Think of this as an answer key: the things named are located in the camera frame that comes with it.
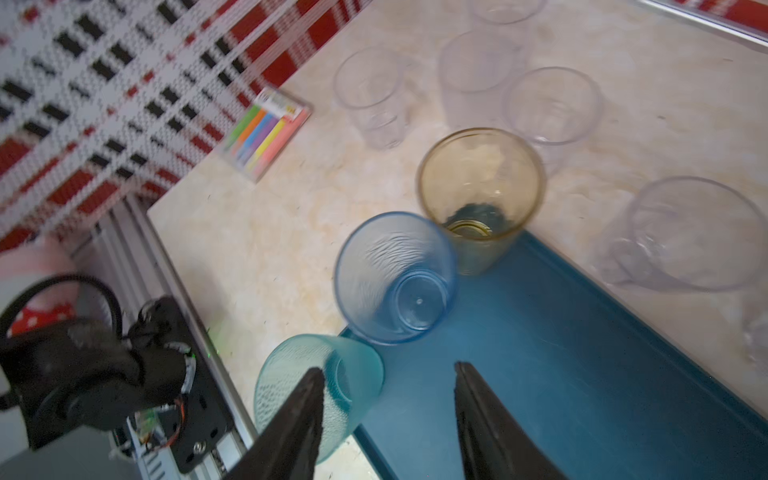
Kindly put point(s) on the clear cup beside frosted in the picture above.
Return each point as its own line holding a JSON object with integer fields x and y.
{"x": 555, "y": 109}

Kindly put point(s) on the clear faceted cup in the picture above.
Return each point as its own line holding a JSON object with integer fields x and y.
{"x": 754, "y": 326}
{"x": 684, "y": 234}

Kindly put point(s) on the clear cup near left wall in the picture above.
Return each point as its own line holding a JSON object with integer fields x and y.
{"x": 369, "y": 86}

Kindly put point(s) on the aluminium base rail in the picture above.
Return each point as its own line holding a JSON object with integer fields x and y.
{"x": 191, "y": 423}

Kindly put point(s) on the teal plastic tray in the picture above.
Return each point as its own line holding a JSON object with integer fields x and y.
{"x": 599, "y": 392}

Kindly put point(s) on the frosted clear plastic cup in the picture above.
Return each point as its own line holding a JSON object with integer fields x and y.
{"x": 474, "y": 70}

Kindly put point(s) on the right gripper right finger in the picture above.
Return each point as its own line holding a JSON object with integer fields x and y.
{"x": 492, "y": 444}

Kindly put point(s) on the colourful marker pack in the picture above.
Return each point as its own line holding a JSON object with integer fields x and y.
{"x": 271, "y": 121}

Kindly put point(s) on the clear cup back left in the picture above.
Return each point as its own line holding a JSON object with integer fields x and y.
{"x": 505, "y": 12}

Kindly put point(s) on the blue frosted plastic cup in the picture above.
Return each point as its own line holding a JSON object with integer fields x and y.
{"x": 395, "y": 278}

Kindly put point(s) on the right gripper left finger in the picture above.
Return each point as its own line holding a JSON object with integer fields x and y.
{"x": 289, "y": 446}

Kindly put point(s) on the yellow transparent plastic cup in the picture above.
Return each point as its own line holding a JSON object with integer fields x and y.
{"x": 481, "y": 186}

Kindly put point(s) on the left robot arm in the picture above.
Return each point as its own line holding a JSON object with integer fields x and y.
{"x": 83, "y": 372}

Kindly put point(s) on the green textured plastic cup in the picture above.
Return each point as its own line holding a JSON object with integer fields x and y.
{"x": 348, "y": 376}

